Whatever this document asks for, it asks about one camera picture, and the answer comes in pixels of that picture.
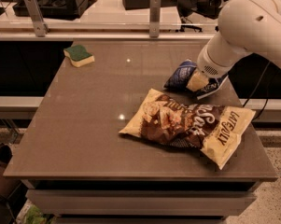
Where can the brown yellow chip bag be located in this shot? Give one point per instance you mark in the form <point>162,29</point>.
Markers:
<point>214,129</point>

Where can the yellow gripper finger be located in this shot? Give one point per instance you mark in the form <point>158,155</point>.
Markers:
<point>197,81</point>

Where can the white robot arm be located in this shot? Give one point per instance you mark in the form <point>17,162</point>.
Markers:
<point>244,27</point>

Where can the grey drawer under table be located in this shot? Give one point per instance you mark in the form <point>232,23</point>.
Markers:
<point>141,203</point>

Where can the brown bin at left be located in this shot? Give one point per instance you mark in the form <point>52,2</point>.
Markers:
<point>7,186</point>

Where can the left metal glass bracket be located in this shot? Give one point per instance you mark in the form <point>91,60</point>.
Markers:
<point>40,27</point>

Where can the blue chip bag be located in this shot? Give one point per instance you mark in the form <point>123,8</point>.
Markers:
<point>179,80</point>

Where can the black office chair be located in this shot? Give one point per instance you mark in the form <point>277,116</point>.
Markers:
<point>202,3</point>

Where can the green yellow sponge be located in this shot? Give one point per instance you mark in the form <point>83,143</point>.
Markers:
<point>78,55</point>

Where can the middle metal glass bracket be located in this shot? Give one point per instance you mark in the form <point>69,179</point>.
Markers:
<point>154,18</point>

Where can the black box on left desk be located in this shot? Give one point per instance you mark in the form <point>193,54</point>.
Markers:
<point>64,9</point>

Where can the metal glass bracket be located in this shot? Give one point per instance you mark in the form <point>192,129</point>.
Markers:
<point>154,18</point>
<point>40,27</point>

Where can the green bag on floor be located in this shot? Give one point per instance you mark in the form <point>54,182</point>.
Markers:
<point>31,214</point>

